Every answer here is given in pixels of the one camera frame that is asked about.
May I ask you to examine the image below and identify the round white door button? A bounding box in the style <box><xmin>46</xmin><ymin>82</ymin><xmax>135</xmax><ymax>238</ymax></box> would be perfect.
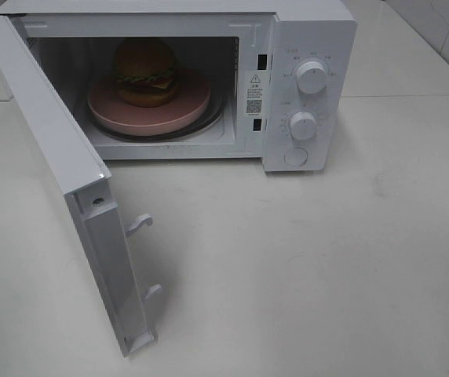
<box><xmin>283</xmin><ymin>148</ymin><xmax>308</xmax><ymax>167</ymax></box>

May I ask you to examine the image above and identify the pink round plate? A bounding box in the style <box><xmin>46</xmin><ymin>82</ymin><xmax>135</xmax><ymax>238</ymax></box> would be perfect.
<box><xmin>88</xmin><ymin>70</ymin><xmax>211</xmax><ymax>137</ymax></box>

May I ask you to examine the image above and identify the toy burger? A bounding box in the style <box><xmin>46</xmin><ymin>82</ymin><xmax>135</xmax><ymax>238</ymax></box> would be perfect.
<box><xmin>113</xmin><ymin>37</ymin><xmax>179</xmax><ymax>108</ymax></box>

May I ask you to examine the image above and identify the white microwave door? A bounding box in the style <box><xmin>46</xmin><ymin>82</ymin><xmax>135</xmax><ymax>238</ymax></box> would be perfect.
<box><xmin>0</xmin><ymin>16</ymin><xmax>162</xmax><ymax>357</ymax></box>

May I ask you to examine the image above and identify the lower white timer knob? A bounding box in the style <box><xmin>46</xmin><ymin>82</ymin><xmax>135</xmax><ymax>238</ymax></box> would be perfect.
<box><xmin>288</xmin><ymin>112</ymin><xmax>318</xmax><ymax>141</ymax></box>

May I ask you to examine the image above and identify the white warning label sticker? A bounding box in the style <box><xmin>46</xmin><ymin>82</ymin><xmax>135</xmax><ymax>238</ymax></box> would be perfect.
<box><xmin>243</xmin><ymin>70</ymin><xmax>268</xmax><ymax>117</ymax></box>

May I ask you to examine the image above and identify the white microwave oven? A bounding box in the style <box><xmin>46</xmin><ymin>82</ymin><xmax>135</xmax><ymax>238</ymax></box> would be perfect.
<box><xmin>0</xmin><ymin>1</ymin><xmax>357</xmax><ymax>172</ymax></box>

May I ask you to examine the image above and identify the upper white power knob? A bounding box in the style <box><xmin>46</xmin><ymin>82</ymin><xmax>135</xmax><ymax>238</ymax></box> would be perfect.
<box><xmin>294</xmin><ymin>57</ymin><xmax>329</xmax><ymax>94</ymax></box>

